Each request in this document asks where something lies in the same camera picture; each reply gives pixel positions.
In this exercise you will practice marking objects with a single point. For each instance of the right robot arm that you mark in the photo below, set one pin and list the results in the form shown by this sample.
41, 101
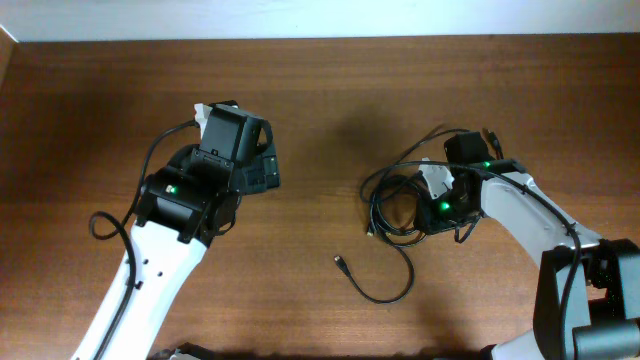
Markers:
587, 299

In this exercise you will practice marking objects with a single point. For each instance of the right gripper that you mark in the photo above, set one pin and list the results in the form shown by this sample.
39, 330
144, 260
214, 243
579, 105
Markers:
437, 220

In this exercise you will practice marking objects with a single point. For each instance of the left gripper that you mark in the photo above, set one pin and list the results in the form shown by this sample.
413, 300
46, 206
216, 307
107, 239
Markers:
264, 173

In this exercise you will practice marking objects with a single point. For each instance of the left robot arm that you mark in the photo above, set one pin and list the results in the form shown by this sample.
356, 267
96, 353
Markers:
174, 216

